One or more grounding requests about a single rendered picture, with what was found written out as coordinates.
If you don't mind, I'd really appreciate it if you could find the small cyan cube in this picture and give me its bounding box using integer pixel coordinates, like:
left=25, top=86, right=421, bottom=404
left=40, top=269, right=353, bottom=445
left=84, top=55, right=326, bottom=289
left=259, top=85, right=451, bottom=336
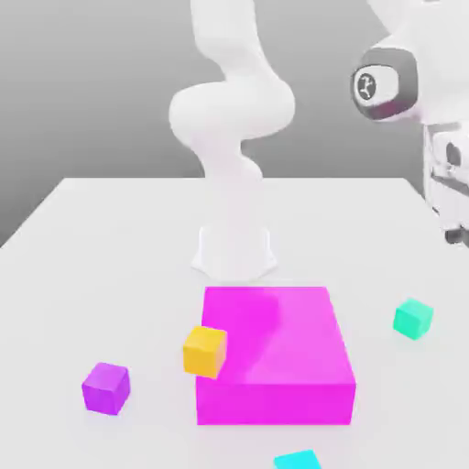
left=272, top=448, right=323, bottom=469

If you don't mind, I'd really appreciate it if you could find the small yellow cube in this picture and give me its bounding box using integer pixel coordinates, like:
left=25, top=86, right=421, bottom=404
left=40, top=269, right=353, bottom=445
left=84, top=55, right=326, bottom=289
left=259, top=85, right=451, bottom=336
left=182, top=324, right=229, bottom=381

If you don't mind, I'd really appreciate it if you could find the small purple cube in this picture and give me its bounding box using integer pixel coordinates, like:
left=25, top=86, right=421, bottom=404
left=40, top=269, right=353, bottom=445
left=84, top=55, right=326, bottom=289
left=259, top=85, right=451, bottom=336
left=81, top=361, right=132, bottom=418

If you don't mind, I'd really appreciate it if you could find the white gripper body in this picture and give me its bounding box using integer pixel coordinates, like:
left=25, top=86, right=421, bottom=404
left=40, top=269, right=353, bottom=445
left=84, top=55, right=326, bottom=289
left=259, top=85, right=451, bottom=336
left=424, top=172, right=469, bottom=231

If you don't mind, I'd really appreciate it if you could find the small green cube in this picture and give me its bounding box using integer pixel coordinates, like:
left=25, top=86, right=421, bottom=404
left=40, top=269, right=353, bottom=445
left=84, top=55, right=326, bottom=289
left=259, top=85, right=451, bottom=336
left=392, top=297, right=435, bottom=343

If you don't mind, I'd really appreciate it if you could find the large magenta box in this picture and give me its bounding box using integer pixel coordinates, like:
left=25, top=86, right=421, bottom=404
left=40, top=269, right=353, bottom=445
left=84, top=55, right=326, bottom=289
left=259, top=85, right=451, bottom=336
left=195, top=286, right=357, bottom=427

